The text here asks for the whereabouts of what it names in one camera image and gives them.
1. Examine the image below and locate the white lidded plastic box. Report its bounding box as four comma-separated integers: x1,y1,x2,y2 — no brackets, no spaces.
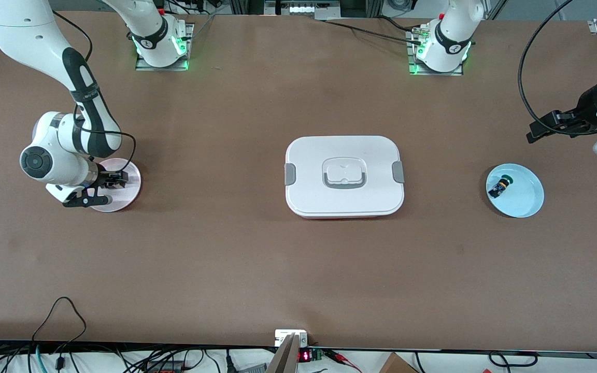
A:
285,136,405,219

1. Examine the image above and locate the brown cardboard box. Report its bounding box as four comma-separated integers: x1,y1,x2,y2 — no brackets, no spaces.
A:
379,352,419,373

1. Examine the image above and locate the white round plate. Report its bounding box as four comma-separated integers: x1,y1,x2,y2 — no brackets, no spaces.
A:
90,158,142,213

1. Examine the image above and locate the light blue round plate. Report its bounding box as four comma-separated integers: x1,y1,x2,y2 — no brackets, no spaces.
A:
486,164,545,218

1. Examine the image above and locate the red clip lead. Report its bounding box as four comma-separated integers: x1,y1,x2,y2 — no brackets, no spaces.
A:
324,350,362,372

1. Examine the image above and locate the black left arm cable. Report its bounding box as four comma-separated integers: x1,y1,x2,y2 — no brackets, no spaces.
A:
518,0,597,138

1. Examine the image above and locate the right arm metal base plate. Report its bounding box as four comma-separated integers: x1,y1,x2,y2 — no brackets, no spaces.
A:
135,23,194,71

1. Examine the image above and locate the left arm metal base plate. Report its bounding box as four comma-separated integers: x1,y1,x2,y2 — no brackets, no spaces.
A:
407,28,464,77

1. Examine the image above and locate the black looped table cable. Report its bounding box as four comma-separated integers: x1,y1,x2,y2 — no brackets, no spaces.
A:
32,296,88,345

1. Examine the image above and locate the tangled black cable bundle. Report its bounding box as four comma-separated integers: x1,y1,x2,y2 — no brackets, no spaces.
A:
0,342,226,373

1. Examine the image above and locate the black cable to arm base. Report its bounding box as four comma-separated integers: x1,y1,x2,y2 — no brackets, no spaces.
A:
323,16,426,45

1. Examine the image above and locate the thin black cable loop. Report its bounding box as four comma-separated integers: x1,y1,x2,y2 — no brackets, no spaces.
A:
488,351,538,368

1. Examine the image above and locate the white metal bracket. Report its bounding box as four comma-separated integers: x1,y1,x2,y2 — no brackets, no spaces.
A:
275,329,308,348

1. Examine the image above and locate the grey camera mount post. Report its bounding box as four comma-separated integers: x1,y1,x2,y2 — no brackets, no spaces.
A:
266,333,300,373

